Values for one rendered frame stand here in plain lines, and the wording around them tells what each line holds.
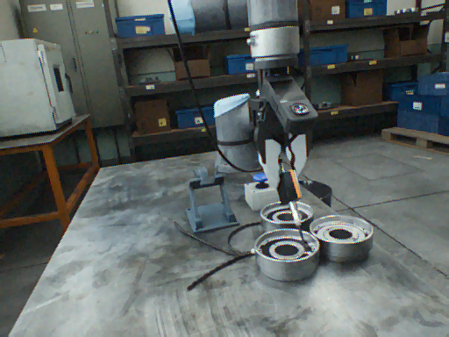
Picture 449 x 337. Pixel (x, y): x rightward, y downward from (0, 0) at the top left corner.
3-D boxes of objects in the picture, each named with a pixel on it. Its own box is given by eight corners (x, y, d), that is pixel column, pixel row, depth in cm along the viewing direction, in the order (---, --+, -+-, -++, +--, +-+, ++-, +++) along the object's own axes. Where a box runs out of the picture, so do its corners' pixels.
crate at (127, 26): (164, 38, 409) (161, 18, 402) (167, 35, 373) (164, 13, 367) (119, 42, 398) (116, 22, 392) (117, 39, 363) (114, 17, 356)
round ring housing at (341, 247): (370, 236, 64) (371, 216, 63) (374, 268, 54) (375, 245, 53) (312, 233, 67) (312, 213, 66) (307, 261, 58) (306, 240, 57)
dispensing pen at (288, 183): (302, 253, 53) (274, 153, 58) (294, 255, 57) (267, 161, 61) (316, 250, 53) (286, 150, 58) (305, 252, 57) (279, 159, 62)
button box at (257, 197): (282, 206, 81) (281, 187, 79) (253, 211, 79) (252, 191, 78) (271, 195, 88) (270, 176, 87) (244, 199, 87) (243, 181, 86)
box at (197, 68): (217, 76, 390) (213, 41, 379) (171, 82, 382) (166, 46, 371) (210, 76, 430) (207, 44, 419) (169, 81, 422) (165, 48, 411)
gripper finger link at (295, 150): (296, 174, 65) (289, 126, 62) (311, 183, 59) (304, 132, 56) (281, 178, 64) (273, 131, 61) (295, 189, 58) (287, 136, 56)
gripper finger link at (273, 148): (267, 181, 63) (270, 131, 61) (280, 191, 58) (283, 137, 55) (252, 182, 63) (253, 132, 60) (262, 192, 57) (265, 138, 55)
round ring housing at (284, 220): (268, 217, 76) (267, 199, 75) (317, 220, 72) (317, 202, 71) (255, 240, 67) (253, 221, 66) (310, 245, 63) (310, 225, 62)
